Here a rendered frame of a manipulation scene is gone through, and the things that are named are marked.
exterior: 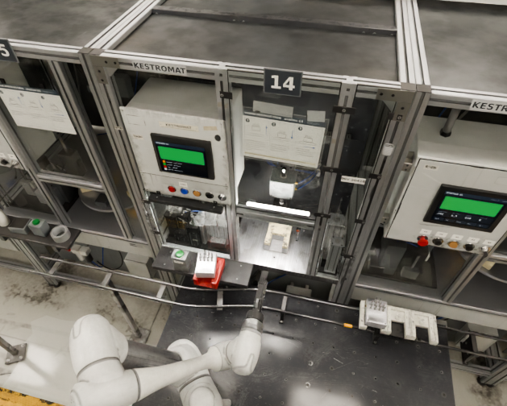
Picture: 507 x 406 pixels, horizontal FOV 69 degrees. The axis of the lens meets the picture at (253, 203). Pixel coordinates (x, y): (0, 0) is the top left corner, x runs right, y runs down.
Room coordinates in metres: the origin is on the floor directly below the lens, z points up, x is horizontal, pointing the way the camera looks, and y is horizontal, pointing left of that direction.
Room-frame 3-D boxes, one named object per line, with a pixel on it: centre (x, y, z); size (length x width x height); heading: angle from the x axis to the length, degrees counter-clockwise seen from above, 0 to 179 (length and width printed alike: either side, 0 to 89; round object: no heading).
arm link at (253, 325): (0.65, 0.01, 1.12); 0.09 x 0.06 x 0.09; 76
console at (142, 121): (1.28, 0.28, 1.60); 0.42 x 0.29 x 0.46; 76
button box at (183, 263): (1.10, 0.38, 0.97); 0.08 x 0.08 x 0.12; 76
